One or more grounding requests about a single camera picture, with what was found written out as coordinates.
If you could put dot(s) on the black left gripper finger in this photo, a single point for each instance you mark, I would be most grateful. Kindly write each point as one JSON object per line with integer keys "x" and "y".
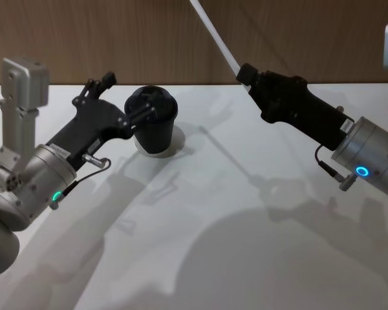
{"x": 139, "y": 113}
{"x": 91, "y": 89}

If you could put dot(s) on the long white stick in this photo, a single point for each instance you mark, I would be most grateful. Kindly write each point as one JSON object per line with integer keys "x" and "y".
{"x": 213, "y": 30}

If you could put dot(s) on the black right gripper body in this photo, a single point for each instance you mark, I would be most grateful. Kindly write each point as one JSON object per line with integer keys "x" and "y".
{"x": 310, "y": 116}

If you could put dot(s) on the black paper cup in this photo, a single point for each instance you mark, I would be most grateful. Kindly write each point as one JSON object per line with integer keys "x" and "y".
{"x": 155, "y": 132}

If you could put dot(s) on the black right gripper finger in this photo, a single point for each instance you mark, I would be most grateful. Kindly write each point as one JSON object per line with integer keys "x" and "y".
{"x": 265, "y": 100}
{"x": 271, "y": 80}

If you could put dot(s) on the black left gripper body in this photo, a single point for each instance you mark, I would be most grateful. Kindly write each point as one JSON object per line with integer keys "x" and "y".
{"x": 90, "y": 124}

